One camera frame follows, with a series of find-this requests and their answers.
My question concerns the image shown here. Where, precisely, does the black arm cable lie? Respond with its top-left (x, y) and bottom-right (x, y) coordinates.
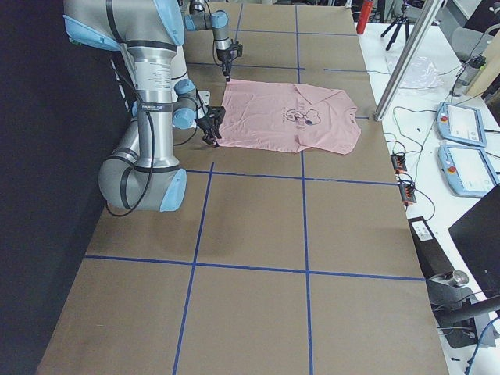
top-left (105, 58), bottom-right (212, 218)

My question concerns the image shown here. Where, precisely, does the blue teach pendant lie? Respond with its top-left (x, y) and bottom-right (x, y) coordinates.
top-left (436, 102), bottom-right (487, 148)
top-left (438, 145), bottom-right (499, 198)

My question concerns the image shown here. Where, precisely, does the clear plastic bag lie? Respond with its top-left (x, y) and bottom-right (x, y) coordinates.
top-left (399, 56), bottom-right (443, 90)

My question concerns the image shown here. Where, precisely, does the black tripod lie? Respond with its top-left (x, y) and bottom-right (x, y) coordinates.
top-left (380, 1), bottom-right (410, 51)

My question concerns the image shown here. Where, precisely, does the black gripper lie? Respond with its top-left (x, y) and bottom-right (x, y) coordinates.
top-left (216, 38), bottom-right (243, 81)
top-left (196, 105), bottom-right (226, 148)

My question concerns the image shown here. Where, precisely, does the red cylinder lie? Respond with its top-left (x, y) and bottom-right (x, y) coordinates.
top-left (356, 0), bottom-right (373, 35)

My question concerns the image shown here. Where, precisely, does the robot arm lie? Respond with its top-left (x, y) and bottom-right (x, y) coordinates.
top-left (183, 1), bottom-right (243, 82)
top-left (63, 1), bottom-right (230, 212)

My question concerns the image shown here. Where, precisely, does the blue teach pendant near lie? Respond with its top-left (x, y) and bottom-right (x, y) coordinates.
top-left (438, 145), bottom-right (499, 198)

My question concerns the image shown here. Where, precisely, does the black power box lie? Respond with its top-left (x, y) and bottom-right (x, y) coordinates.
top-left (408, 216), bottom-right (455, 279)

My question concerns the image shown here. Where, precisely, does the orange black connector strip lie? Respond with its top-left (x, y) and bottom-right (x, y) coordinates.
top-left (391, 153), bottom-right (407, 174)

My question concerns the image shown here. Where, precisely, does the blue teach pendant far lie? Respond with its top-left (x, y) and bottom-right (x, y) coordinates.
top-left (436, 102), bottom-right (487, 148)

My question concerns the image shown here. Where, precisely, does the black monitor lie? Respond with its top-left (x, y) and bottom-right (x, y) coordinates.
top-left (448, 186), bottom-right (500, 290)

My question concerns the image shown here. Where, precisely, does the pink printed t-shirt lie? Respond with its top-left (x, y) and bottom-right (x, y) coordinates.
top-left (219, 80), bottom-right (361, 155)

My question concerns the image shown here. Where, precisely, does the aluminium frame post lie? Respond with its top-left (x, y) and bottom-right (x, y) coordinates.
top-left (374, 0), bottom-right (444, 121)

